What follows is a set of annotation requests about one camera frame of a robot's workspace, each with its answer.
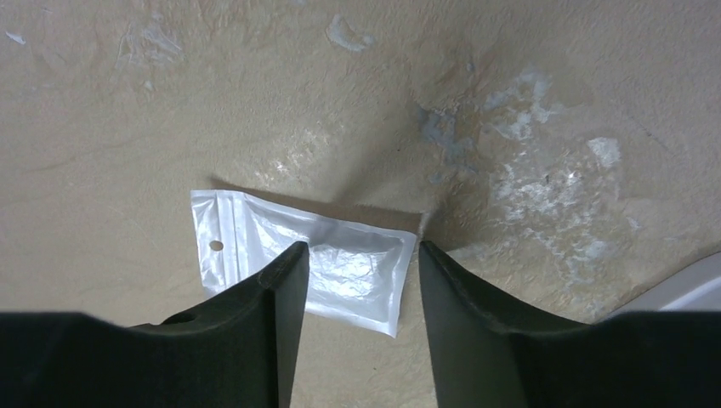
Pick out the white paper tag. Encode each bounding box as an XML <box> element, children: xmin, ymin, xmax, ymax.
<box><xmin>190</xmin><ymin>190</ymin><xmax>417</xmax><ymax>337</ymax></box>

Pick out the white tub lid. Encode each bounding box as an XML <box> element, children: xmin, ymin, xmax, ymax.
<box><xmin>609</xmin><ymin>252</ymin><xmax>720</xmax><ymax>318</ymax></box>

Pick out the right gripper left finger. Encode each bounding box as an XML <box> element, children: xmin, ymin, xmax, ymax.
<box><xmin>1</xmin><ymin>242</ymin><xmax>309</xmax><ymax>407</ymax></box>

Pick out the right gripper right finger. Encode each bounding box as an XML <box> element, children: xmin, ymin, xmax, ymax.
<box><xmin>418</xmin><ymin>241</ymin><xmax>720</xmax><ymax>407</ymax></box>

